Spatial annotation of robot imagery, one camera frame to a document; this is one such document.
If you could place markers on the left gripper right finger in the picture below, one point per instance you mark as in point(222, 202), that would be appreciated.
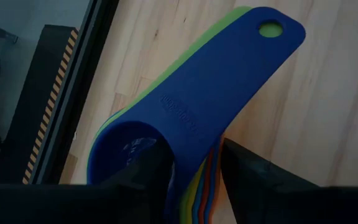
point(259, 186)

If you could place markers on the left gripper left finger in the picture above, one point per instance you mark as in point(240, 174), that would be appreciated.
point(154, 168)

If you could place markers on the orange measuring cup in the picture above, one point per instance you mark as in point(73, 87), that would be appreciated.
point(218, 174)

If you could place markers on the medium blue measuring cup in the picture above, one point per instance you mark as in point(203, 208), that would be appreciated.
point(213, 186)

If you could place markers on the teal measuring cup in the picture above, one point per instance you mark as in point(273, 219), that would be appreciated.
point(198, 194)

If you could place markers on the red measuring cup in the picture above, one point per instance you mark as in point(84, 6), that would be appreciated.
point(206, 186)

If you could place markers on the small dark blue measuring cup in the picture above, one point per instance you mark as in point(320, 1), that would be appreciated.
point(222, 77)

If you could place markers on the green measuring cup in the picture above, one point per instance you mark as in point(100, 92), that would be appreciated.
point(270, 29)

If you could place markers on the black hazard-striped floor mat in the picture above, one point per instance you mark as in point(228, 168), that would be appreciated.
point(31, 109)

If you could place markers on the black aluminium table frame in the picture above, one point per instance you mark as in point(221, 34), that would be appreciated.
point(82, 77)

